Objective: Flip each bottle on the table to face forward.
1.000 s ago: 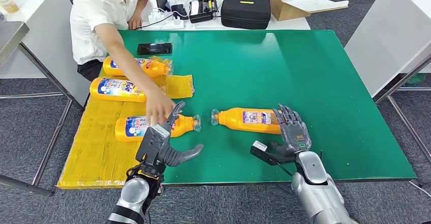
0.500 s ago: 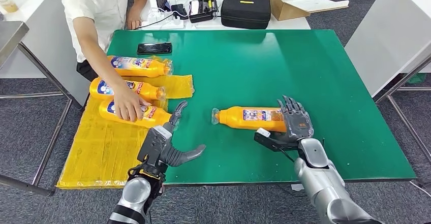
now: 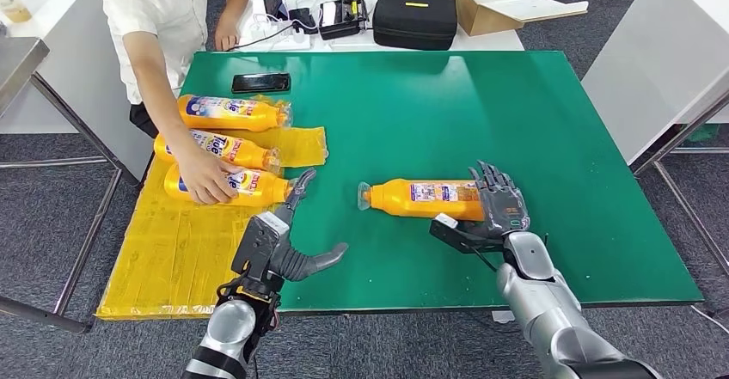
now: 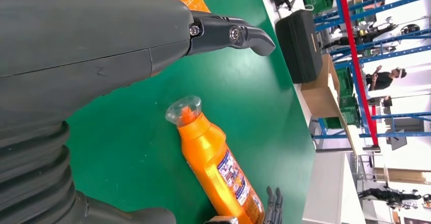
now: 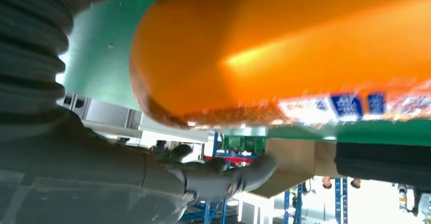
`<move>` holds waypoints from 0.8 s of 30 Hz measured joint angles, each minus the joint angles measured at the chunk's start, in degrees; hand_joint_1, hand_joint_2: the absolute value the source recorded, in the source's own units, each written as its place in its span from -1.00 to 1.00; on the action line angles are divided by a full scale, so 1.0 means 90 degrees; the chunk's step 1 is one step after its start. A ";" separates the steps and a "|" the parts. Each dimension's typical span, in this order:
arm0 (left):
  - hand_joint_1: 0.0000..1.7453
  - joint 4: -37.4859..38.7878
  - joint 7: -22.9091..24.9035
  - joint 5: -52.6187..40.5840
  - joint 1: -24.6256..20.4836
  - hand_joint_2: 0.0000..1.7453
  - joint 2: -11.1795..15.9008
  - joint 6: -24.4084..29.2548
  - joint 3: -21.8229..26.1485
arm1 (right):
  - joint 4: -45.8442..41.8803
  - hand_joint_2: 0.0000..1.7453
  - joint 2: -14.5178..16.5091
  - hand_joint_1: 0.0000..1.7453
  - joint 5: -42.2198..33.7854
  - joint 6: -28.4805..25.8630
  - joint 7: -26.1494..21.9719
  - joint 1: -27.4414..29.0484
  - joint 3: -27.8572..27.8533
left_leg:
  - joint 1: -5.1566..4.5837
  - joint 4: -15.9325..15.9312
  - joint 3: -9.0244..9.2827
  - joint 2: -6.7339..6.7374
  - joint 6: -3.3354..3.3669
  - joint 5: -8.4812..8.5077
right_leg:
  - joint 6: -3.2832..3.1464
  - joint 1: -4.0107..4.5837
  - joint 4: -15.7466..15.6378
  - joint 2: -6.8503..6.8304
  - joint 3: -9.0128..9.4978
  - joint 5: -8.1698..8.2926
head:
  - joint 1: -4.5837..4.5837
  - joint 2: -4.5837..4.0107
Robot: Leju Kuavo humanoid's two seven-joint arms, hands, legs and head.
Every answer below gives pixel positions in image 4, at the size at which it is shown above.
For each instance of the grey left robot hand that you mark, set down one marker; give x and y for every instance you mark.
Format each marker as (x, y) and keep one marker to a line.
(84, 37)

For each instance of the blue shelving rack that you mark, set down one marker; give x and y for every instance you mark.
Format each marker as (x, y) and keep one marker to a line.
(358, 64)

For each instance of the black carrying case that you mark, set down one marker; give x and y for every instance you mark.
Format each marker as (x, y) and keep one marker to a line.
(298, 47)

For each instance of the open cardboard box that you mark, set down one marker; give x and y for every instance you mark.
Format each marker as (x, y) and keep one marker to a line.
(320, 98)

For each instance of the white table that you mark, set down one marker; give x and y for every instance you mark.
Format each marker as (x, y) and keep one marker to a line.
(330, 189)

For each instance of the background person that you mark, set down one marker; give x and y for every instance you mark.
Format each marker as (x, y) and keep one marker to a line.
(382, 79)

